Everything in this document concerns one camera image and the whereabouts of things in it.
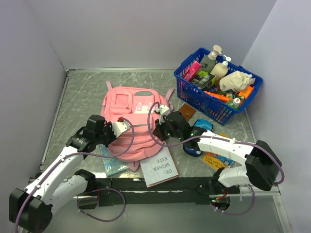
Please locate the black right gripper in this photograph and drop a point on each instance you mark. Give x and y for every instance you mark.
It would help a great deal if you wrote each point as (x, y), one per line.
(158, 130)

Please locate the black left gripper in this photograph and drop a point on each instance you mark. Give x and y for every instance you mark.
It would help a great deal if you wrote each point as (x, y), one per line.
(109, 125)

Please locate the brown leather wallet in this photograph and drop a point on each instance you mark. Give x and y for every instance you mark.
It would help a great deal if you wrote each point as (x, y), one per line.
(187, 111)

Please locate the pink school backpack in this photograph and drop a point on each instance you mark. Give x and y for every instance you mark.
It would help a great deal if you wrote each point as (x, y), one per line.
(133, 104)

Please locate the white book pink flowers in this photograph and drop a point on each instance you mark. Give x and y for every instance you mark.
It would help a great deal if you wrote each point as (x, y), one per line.
(158, 168)

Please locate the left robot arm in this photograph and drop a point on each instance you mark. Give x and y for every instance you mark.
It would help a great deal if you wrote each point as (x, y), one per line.
(33, 207)

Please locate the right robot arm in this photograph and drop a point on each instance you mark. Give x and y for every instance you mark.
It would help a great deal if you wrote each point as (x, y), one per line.
(258, 164)

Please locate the beige cloth bag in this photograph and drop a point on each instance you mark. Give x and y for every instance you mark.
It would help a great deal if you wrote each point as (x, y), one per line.
(236, 81)

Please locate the orange snack pack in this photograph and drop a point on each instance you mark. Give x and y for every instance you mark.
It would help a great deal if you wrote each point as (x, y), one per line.
(246, 93)

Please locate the blue pencil case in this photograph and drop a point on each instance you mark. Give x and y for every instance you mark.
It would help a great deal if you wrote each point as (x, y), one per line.
(204, 124)

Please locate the teal hardcover book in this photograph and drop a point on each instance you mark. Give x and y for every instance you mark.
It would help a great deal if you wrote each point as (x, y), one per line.
(112, 165)

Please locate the orange packet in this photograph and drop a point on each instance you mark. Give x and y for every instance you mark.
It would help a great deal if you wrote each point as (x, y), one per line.
(220, 97)

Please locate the black green box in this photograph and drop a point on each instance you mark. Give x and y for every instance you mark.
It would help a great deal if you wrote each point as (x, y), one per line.
(203, 80)

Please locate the blue plastic basket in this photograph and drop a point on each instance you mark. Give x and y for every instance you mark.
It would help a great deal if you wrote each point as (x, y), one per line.
(210, 106)

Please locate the pink box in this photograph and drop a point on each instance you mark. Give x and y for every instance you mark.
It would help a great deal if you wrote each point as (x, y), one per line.
(191, 71)

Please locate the yellow children's book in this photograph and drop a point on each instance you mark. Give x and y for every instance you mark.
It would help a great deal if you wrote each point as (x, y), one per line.
(216, 161)

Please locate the green bottle red cap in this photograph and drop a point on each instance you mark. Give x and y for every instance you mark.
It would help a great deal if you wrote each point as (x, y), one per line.
(234, 103)

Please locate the cream pump bottle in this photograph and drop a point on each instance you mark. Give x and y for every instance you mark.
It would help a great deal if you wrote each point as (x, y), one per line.
(221, 69)

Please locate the grey pump bottle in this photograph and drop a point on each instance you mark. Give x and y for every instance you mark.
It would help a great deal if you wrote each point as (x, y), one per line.
(209, 61)

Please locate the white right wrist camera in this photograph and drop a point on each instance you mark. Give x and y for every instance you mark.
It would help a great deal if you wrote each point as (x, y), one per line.
(162, 110)

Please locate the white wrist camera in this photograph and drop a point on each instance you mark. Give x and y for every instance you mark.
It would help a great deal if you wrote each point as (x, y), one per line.
(162, 110)
(120, 126)

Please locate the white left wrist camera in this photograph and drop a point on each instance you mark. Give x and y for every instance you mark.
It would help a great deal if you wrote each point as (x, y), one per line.
(120, 126)

